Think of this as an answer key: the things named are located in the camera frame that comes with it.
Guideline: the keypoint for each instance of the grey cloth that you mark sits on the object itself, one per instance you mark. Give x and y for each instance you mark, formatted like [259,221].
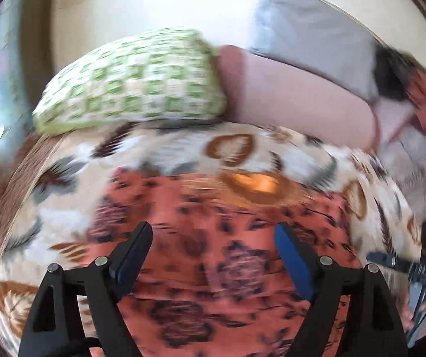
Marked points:
[309,33]

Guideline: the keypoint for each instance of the orange floral garment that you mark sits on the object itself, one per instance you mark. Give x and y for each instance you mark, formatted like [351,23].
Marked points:
[213,253]

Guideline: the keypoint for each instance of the striped pink blanket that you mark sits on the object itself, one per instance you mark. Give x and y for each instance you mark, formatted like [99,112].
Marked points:
[417,167]

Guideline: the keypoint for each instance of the leaf print fleece blanket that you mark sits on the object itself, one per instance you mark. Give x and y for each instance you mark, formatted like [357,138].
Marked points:
[160,152]

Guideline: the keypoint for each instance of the green checkered pillow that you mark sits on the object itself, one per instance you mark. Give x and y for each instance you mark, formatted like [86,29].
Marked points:
[134,81]

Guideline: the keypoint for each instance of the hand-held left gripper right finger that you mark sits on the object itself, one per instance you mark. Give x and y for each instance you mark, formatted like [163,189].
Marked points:
[294,264]

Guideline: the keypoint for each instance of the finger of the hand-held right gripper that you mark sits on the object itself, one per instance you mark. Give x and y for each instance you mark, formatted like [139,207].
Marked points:
[387,259]

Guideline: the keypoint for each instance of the dark fluffy cloth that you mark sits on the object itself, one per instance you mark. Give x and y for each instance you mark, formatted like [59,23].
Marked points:
[395,74]

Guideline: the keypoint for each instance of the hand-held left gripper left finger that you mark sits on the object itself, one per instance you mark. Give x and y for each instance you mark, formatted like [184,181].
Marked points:
[133,258]

